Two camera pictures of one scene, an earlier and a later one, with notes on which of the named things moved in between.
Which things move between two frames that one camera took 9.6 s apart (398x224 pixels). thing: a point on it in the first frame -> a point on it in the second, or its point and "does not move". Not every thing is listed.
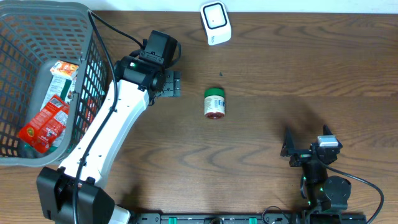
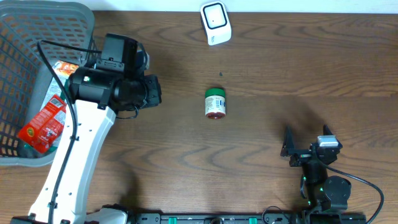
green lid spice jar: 214,102 does not move
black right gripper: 289,150 does not move
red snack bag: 46,126 does not move
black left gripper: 173,88 -> 156,96
